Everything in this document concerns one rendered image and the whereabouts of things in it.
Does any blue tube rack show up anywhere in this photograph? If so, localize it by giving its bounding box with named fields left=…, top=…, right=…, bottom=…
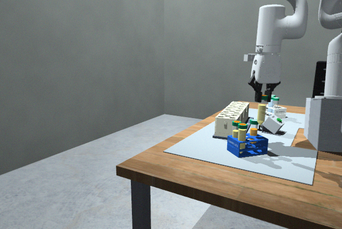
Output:
left=227, top=133, right=267, bottom=158

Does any grey table surface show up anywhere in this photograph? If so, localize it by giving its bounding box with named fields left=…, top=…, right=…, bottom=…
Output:
left=163, top=112, right=318, bottom=185

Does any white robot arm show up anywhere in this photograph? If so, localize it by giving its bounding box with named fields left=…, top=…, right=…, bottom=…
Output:
left=256, top=0, right=342, bottom=99

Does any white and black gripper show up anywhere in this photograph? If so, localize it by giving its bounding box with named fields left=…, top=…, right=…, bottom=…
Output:
left=248, top=54, right=281, bottom=103

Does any green-capped tube with orange label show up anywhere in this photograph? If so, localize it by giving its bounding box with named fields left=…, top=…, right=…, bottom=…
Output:
left=238, top=123, right=247, bottom=149

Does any green-capped tube with orange cap dot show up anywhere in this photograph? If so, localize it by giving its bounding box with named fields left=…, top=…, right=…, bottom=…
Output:
left=257, top=95, right=268, bottom=125
left=232, top=121, right=242, bottom=138

